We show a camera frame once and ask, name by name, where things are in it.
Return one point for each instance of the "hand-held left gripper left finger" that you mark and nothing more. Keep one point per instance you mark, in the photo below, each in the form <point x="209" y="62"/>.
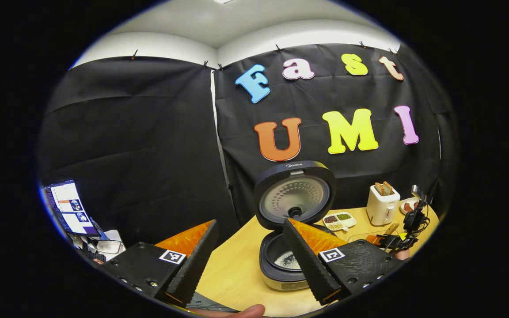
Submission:
<point x="197" y="265"/>

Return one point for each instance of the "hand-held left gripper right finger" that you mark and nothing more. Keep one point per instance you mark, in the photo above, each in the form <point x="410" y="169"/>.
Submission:
<point x="307" y="260"/>

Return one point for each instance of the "white rice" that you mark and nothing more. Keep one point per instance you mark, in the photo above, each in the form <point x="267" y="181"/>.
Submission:
<point x="287" y="261"/>

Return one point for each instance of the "toast slice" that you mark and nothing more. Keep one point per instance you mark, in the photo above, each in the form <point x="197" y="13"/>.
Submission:
<point x="379" y="189"/>
<point x="389" y="187"/>

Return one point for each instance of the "black backdrop cloth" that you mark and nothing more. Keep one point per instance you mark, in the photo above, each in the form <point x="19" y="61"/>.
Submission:
<point x="148" y="132"/>

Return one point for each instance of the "wooden spoon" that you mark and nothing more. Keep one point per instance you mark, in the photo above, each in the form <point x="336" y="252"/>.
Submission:
<point x="391" y="229"/>

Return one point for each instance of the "white divided bean dish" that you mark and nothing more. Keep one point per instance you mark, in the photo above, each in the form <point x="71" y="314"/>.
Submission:
<point x="339" y="221"/>

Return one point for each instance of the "white toaster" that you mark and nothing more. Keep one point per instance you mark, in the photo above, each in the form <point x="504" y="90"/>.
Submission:
<point x="381" y="210"/>

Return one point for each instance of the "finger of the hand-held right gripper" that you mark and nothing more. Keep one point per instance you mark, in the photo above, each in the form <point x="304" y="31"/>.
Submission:
<point x="396" y="244"/>

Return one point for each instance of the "brown meat piece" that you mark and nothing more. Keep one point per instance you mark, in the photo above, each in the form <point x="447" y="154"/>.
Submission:
<point x="408" y="207"/>

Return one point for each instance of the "dark grey rice cooker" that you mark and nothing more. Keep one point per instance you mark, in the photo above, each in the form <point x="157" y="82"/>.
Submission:
<point x="294" y="201"/>

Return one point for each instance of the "white round plate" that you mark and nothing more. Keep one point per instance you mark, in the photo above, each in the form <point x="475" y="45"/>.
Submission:
<point x="402" y="207"/>

